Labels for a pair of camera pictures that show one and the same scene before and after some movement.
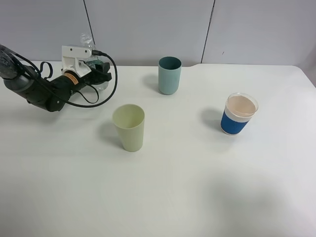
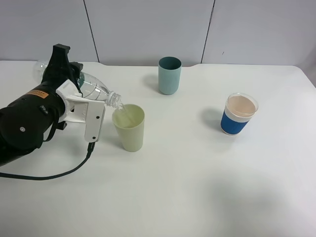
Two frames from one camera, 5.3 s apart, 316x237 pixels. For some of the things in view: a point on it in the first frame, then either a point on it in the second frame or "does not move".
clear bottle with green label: [86, 40] → [90, 88]
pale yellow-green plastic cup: [130, 120] does not move
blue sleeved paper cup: [240, 107] does not move
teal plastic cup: [170, 68] does not move
